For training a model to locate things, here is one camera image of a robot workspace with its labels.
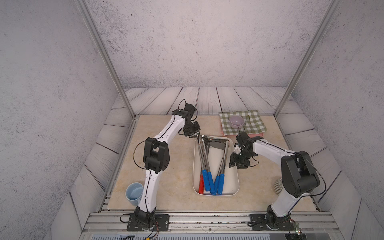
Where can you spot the aluminium front rail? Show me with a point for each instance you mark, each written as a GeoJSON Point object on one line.
{"type": "Point", "coordinates": [213, 223]}

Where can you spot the right aluminium frame post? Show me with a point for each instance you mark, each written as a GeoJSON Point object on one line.
{"type": "Point", "coordinates": [319, 33]}

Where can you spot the red handled hoe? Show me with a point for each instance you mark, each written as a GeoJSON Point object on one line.
{"type": "Point", "coordinates": [209, 142]}

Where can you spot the light blue plastic cup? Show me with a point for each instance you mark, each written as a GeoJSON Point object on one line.
{"type": "Point", "coordinates": [134, 193]}

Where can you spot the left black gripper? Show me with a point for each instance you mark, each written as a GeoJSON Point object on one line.
{"type": "Point", "coordinates": [197, 129]}

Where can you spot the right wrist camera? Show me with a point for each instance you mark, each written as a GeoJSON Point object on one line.
{"type": "Point", "coordinates": [242, 139]}

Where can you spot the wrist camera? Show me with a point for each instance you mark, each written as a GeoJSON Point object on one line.
{"type": "Point", "coordinates": [242, 139]}
{"type": "Point", "coordinates": [191, 110]}

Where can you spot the green checkered cloth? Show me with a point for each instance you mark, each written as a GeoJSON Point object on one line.
{"type": "Point", "coordinates": [253, 125]}

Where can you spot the aluminium frame post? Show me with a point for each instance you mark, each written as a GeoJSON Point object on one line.
{"type": "Point", "coordinates": [319, 33]}
{"type": "Point", "coordinates": [91, 26]}

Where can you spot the pink tray under cloth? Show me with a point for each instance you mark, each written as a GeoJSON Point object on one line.
{"type": "Point", "coordinates": [255, 135]}

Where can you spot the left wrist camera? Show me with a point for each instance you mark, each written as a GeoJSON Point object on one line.
{"type": "Point", "coordinates": [191, 110]}

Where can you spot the small lilac bowl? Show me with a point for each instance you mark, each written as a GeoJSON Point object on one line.
{"type": "Point", "coordinates": [236, 122]}

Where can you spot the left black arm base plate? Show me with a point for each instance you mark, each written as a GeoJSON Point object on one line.
{"type": "Point", "coordinates": [148, 223]}

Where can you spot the white rectangular storage tray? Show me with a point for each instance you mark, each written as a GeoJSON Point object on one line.
{"type": "Point", "coordinates": [231, 183]}

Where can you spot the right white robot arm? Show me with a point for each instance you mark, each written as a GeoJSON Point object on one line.
{"type": "Point", "coordinates": [299, 176]}

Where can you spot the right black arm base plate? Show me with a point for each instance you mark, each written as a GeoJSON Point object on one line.
{"type": "Point", "coordinates": [268, 221]}

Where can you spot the left aluminium frame post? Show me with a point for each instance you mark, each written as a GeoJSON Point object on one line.
{"type": "Point", "coordinates": [91, 26]}

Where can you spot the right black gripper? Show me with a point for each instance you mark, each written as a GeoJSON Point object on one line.
{"type": "Point", "coordinates": [233, 160]}

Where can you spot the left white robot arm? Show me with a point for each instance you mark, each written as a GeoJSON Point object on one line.
{"type": "Point", "coordinates": [156, 158]}

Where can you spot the grey ribbed ceramic cup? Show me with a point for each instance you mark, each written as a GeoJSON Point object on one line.
{"type": "Point", "coordinates": [278, 186]}

